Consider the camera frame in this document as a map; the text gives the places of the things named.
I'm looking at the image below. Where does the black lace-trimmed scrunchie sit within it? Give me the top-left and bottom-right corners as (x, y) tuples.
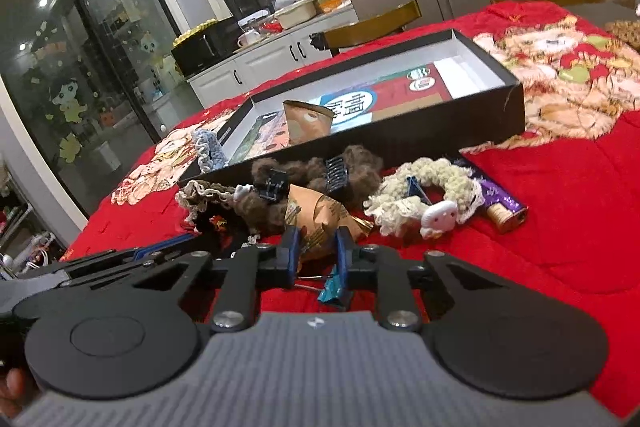
(192, 206), (261, 259)

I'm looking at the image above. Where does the cream crocheted sheep scrunchie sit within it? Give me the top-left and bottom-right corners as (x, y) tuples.
(364, 157), (484, 239)

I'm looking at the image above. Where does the teal binder clip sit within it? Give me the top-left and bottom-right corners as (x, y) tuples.
(299, 264), (354, 311)

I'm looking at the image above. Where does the beige plastic basin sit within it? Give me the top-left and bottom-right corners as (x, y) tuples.
(274, 0), (319, 30)

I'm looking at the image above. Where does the blue crocheted scrunchie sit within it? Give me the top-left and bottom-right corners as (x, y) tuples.
(191, 127), (231, 174)

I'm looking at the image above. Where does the purple candy bar wrapper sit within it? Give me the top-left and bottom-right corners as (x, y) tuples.
(456, 157), (529, 234)

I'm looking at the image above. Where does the white kitchen cabinet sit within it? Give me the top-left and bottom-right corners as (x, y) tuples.
(186, 4), (359, 108)

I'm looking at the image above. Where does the brown triangular snack packet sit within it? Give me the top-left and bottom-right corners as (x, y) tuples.
(285, 184), (373, 264)
(282, 99), (334, 146)

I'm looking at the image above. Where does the white bin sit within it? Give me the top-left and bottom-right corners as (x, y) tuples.
(94, 141), (122, 174)

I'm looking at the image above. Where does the red printed blanket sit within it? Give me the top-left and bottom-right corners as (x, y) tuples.
(62, 0), (640, 423)

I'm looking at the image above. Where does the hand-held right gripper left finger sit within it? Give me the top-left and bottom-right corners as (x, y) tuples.
(131, 227), (303, 333)

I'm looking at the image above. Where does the brown lace-trimmed scrunchie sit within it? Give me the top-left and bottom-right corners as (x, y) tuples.
(175, 181), (239, 228)

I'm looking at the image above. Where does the yellow item on microwave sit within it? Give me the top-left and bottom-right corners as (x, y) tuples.
(173, 19), (219, 48)

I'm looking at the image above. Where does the black microwave oven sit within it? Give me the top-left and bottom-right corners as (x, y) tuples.
(171, 18), (242, 76)

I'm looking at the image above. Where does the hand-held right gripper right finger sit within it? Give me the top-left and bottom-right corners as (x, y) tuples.
(334, 227), (506, 333)

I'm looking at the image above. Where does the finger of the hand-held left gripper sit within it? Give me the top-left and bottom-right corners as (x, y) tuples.
(59, 249), (151, 282)
(131, 233), (201, 259)

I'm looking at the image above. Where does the glass sliding door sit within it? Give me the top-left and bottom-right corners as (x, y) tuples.
(0, 0), (182, 220)

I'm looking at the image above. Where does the person's left hand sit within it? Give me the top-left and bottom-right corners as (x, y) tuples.
(0, 367), (27, 414)

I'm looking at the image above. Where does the black shallow cardboard box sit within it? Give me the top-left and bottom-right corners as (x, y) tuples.
(177, 28), (526, 188)

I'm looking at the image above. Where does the brown woven item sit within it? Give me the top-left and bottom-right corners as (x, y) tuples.
(604, 19), (640, 51)

